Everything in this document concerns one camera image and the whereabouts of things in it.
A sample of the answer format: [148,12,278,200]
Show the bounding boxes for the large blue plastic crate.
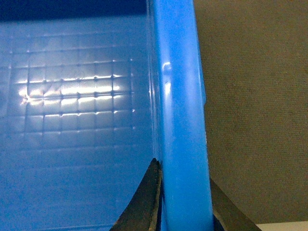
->
[0,0,214,231]

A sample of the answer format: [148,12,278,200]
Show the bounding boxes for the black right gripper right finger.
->
[210,179,261,231]

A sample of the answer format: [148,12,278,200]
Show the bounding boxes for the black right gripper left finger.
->
[110,158,162,231]

